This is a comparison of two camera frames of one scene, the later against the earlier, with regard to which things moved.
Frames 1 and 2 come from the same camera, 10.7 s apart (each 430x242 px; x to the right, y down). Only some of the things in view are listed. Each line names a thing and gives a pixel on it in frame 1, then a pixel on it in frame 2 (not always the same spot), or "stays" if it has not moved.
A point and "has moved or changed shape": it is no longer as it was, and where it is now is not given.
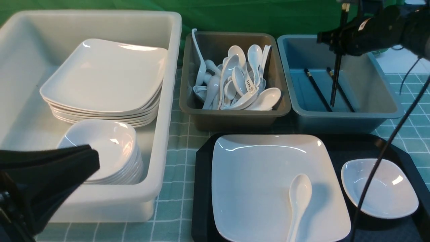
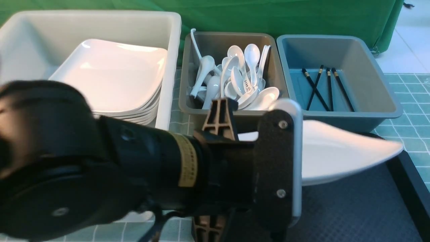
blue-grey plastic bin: [362, 80] stays
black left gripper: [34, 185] → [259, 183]
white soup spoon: [300, 191] has moved or changed shape
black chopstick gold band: [339, 52] → [329, 79]
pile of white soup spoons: [235, 83] stays
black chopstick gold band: [342, 51] → [320, 69]
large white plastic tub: [33, 43] stays
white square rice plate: [251, 175] has moved or changed shape
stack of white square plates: [101, 80] stays
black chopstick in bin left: [317, 90] stays
